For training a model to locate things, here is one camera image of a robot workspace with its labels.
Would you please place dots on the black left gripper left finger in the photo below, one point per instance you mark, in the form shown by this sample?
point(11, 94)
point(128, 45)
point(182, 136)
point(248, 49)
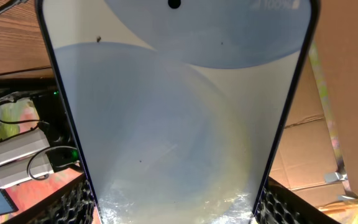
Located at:
point(72, 204)

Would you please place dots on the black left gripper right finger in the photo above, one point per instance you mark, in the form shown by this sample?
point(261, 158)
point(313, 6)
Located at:
point(277, 204)

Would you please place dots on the Samsung Galaxy smartphone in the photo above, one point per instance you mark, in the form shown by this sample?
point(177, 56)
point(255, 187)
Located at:
point(177, 107)

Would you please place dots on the cardboard wall panel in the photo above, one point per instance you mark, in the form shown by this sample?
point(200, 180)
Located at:
point(321, 134)

